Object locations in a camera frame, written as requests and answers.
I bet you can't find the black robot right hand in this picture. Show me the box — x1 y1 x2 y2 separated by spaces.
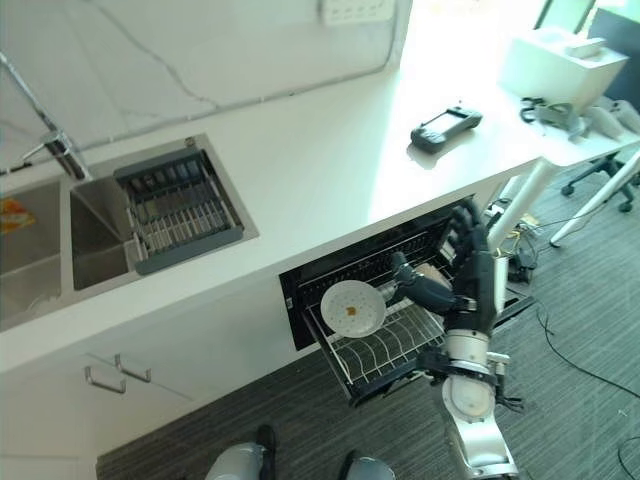
391 199 507 332

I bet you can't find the white round plate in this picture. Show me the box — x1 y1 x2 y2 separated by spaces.
319 281 387 339

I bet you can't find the beige dish in dishwasher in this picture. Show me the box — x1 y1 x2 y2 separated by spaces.
420 264 451 290

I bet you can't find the black drawer dishwasher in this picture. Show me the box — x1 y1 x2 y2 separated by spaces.
277 196 535 407

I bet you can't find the black power adapter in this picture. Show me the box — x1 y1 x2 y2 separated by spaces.
506 248 538 283

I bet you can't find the white slanted table leg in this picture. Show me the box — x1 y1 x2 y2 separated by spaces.
549 148 640 248
486 156 557 254

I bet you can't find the dark grey handheld controller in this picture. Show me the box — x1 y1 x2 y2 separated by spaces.
410 106 484 152

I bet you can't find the black office chair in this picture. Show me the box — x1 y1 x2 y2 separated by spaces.
559 148 640 213

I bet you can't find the silver robot right leg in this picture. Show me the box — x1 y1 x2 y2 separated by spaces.
339 449 397 480

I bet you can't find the silver robot leg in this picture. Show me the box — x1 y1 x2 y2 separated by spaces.
203 424 278 480
339 449 397 480

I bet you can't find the white hand controller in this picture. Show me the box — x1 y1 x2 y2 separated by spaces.
613 99 640 132
583 104 624 142

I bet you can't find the white cardboard box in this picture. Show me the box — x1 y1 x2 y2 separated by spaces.
496 27 630 114

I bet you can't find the black monitor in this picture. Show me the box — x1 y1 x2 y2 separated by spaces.
587 8 640 104

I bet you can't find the silver robot left leg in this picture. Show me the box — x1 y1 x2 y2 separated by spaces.
203 424 278 480

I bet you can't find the grey sink drain rack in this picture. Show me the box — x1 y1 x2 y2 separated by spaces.
113 149 245 277

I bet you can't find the stainless steel double sink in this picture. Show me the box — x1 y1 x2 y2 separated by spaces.
0 131 261 332

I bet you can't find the chrome kitchen faucet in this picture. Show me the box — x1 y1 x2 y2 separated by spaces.
0 51 95 181

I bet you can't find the white wire dish rack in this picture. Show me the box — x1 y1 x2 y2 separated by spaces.
303 298 447 392

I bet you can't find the black floor cable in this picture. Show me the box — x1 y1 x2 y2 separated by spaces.
535 299 640 387

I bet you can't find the grey headset with strap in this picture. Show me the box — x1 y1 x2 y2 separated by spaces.
519 96 590 142

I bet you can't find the white wall power strip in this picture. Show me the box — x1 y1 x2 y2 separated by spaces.
318 0 395 24

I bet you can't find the white wall cable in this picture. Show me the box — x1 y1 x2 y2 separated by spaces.
74 0 402 151

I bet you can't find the steel cabinet handle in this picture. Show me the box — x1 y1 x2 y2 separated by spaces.
113 353 153 383
83 365 128 394

